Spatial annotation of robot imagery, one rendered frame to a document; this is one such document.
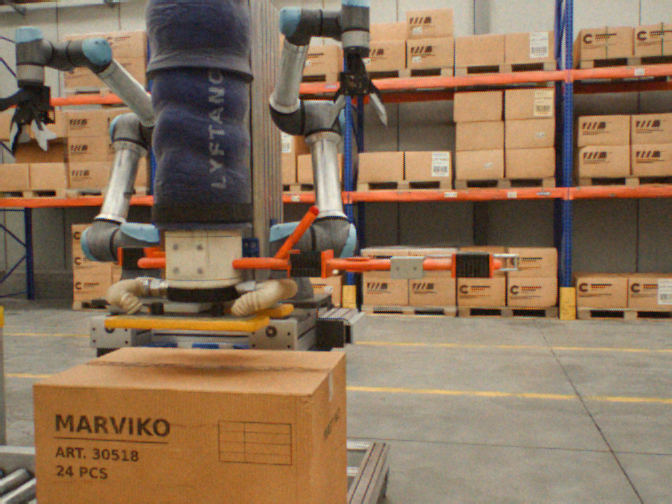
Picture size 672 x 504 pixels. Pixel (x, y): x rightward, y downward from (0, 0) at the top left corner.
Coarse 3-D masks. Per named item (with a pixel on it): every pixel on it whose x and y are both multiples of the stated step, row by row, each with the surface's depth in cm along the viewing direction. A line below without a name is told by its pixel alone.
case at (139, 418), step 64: (64, 384) 139; (128, 384) 138; (192, 384) 137; (256, 384) 136; (320, 384) 137; (64, 448) 139; (128, 448) 136; (192, 448) 134; (256, 448) 132; (320, 448) 136
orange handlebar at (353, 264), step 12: (156, 252) 182; (144, 264) 152; (156, 264) 152; (240, 264) 147; (252, 264) 147; (264, 264) 146; (276, 264) 146; (336, 264) 143; (348, 264) 142; (360, 264) 142; (372, 264) 141; (384, 264) 141; (432, 264) 139; (444, 264) 138
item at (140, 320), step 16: (160, 304) 144; (112, 320) 142; (128, 320) 141; (144, 320) 141; (160, 320) 140; (176, 320) 140; (192, 320) 139; (208, 320) 139; (224, 320) 138; (240, 320) 138; (256, 320) 139
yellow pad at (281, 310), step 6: (228, 306) 158; (270, 306) 156; (276, 306) 158; (282, 306) 160; (288, 306) 160; (186, 312) 159; (192, 312) 159; (228, 312) 157; (252, 312) 156; (258, 312) 155; (264, 312) 155; (270, 312) 155; (276, 312) 154; (282, 312) 154; (288, 312) 159
